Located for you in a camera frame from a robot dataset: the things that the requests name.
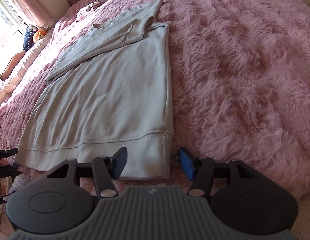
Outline white printed sweatshirt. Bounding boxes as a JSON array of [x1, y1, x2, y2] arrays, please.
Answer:
[[14, 0, 173, 179]]

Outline small pink folded clothes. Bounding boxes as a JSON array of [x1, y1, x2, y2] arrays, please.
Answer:
[[77, 0, 101, 15]]

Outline pink plush pile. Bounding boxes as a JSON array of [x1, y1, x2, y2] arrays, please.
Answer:
[[0, 76, 22, 104]]

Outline pink long cushion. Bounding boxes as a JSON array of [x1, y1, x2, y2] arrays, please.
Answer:
[[0, 50, 25, 81]]

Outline navy patterned pillow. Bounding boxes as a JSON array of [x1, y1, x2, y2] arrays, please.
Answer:
[[23, 24, 38, 52]]

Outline orange plush toy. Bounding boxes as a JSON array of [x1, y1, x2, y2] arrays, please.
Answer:
[[32, 29, 47, 43]]

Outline pink window curtain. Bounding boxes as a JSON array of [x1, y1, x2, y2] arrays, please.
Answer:
[[12, 0, 56, 29]]

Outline window with white frame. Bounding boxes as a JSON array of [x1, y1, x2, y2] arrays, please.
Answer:
[[0, 0, 27, 68]]

